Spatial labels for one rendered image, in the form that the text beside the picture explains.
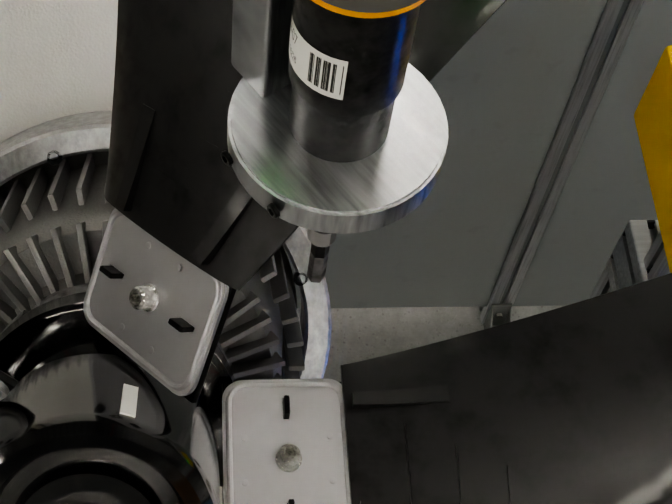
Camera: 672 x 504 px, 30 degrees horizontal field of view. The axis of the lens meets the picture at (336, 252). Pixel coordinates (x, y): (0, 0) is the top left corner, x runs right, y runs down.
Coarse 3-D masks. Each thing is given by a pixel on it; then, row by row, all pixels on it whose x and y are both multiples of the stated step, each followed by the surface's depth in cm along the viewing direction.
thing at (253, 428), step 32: (256, 384) 65; (288, 384) 66; (320, 384) 66; (224, 416) 64; (256, 416) 65; (320, 416) 65; (224, 448) 64; (256, 448) 64; (320, 448) 64; (224, 480) 63; (256, 480) 63; (288, 480) 63; (320, 480) 63
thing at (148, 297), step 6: (138, 288) 59; (144, 288) 59; (150, 288) 60; (132, 294) 60; (138, 294) 60; (144, 294) 59; (150, 294) 59; (156, 294) 59; (132, 300) 60; (138, 300) 60; (144, 300) 59; (150, 300) 59; (156, 300) 59; (132, 306) 59; (138, 306) 59; (144, 306) 59; (150, 306) 60; (156, 306) 60
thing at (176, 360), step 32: (128, 224) 61; (128, 256) 61; (160, 256) 60; (96, 288) 63; (128, 288) 61; (160, 288) 60; (192, 288) 58; (224, 288) 57; (96, 320) 63; (128, 320) 61; (160, 320) 59; (192, 320) 58; (128, 352) 61; (160, 352) 59; (192, 352) 58; (192, 384) 58
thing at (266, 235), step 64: (128, 0) 59; (192, 0) 57; (448, 0) 51; (128, 64) 60; (192, 64) 57; (128, 128) 60; (192, 128) 57; (128, 192) 60; (192, 192) 57; (192, 256) 57; (256, 256) 55
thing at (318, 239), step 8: (312, 232) 44; (320, 232) 44; (312, 240) 45; (320, 240) 45; (328, 240) 45; (312, 248) 46; (320, 248) 46; (328, 248) 46; (312, 256) 46; (320, 256) 46; (312, 264) 47; (320, 264) 46; (312, 272) 47; (320, 272) 47; (312, 280) 48; (320, 280) 47
